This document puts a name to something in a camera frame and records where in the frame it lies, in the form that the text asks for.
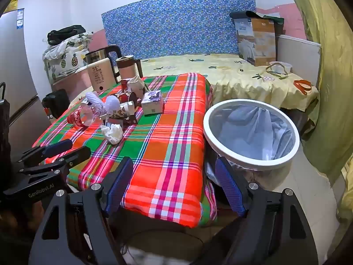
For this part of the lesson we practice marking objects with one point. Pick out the pineapple printed cloth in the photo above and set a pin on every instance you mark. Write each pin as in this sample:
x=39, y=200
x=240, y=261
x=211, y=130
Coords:
x=69, y=56

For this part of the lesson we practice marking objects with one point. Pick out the pink jug with brown lid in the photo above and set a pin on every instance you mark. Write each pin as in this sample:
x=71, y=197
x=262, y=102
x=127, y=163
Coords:
x=126, y=67

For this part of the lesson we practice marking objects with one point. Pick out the crumpled white tissue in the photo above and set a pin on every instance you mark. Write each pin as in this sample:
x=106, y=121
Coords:
x=113, y=134

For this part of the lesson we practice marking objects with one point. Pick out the red white drink carton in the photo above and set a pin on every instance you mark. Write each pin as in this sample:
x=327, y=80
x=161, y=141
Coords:
x=124, y=84

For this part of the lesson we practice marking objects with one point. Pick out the white foam net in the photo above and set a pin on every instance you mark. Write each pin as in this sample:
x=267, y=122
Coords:
x=114, y=103
x=95, y=100

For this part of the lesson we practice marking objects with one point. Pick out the yellow printed bed sheet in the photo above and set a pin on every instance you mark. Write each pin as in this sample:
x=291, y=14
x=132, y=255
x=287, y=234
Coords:
x=234, y=82

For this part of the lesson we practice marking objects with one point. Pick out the yellow cloth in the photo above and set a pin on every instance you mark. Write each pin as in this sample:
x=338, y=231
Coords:
x=347, y=198

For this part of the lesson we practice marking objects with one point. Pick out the dark snack wrapper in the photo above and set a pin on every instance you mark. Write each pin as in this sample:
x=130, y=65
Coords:
x=131, y=120

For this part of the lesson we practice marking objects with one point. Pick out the green curtain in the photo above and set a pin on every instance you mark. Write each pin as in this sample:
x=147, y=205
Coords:
x=325, y=60

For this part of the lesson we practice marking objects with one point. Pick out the stainless steel electric kettle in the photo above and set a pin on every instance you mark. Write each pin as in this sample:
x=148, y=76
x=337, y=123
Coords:
x=96, y=55

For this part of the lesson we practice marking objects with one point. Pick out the purple white small box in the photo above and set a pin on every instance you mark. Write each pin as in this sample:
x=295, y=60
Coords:
x=151, y=103

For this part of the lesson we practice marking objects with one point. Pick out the pink cabinet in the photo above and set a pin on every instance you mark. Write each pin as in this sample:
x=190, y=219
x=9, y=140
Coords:
x=67, y=84

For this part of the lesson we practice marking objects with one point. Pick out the grey plastic bin liner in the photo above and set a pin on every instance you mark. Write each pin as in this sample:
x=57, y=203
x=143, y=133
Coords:
x=248, y=127

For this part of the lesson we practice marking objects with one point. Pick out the white milk carton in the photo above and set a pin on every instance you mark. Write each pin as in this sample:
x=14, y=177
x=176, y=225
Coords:
x=136, y=84

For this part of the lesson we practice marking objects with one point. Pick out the black bag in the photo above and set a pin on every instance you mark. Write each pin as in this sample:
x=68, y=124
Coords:
x=66, y=33

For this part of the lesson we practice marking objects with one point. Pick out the silver refrigerator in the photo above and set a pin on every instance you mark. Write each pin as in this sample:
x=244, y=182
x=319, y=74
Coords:
x=13, y=74

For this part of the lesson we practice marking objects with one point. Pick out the red can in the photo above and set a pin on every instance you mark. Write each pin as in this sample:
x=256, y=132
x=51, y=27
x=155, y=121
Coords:
x=128, y=97

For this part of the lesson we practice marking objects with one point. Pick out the blue floral headboard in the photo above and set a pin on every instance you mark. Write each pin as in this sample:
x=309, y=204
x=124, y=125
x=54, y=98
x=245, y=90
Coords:
x=176, y=24

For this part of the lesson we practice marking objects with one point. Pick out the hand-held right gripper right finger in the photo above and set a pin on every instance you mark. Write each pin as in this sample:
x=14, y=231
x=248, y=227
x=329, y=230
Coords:
x=229, y=186

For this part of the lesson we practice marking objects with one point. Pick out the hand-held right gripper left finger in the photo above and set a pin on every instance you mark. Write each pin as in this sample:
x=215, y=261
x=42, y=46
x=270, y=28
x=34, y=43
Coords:
x=121, y=183

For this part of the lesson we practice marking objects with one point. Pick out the printed paper cup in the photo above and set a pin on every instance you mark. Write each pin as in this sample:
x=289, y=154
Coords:
x=125, y=109

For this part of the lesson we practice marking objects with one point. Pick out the red green plaid blanket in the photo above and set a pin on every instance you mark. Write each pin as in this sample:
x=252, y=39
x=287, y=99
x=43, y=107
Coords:
x=171, y=132

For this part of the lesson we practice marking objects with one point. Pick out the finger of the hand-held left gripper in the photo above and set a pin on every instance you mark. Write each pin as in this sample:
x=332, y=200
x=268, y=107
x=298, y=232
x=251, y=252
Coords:
x=78, y=154
x=58, y=146

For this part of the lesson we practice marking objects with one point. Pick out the white round trash bin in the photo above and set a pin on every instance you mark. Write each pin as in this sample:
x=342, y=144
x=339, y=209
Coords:
x=253, y=165

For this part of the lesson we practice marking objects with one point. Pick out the cream thermal kettle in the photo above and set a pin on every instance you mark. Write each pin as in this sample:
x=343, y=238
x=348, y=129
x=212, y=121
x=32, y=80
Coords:
x=100, y=74

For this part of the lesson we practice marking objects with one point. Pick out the black backpack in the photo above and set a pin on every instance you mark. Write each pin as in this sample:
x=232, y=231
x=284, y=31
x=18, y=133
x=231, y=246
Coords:
x=55, y=103

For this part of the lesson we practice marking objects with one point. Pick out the white panel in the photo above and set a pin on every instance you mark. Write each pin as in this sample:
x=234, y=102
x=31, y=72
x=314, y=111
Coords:
x=297, y=55

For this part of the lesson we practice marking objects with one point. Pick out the yellow bag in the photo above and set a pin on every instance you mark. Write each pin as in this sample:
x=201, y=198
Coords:
x=13, y=2

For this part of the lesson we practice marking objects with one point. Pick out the cardboard bedding package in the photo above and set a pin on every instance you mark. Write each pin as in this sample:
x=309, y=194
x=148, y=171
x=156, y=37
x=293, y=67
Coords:
x=256, y=41

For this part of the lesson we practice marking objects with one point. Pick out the clear plastic bottle red label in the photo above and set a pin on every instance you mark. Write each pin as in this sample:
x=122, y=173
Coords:
x=81, y=116

